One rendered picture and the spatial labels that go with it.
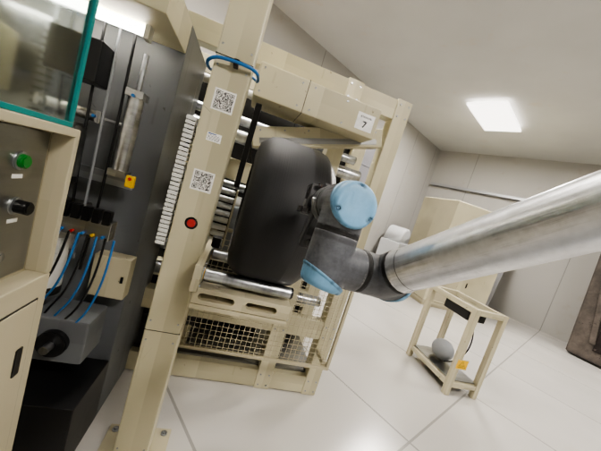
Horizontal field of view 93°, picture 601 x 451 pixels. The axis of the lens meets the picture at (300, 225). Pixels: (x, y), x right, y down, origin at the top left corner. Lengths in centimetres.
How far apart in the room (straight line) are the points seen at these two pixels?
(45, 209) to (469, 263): 92
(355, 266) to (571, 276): 775
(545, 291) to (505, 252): 779
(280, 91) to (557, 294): 756
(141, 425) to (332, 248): 120
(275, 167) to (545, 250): 72
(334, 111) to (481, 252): 111
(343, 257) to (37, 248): 75
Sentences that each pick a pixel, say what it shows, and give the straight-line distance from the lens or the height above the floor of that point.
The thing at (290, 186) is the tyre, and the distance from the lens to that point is 92.
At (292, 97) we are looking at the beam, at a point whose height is 169.
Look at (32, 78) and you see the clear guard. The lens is 80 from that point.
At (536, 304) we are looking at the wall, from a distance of 827.
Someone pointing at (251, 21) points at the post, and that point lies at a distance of 121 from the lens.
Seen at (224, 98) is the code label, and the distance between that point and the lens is 112.
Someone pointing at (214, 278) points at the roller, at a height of 90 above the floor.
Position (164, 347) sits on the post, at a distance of 131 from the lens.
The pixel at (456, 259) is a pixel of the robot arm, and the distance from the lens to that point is 49.
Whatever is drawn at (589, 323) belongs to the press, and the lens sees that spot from 713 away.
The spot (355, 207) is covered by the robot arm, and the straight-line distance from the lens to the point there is 53.
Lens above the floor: 128
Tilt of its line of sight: 6 degrees down
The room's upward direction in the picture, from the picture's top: 17 degrees clockwise
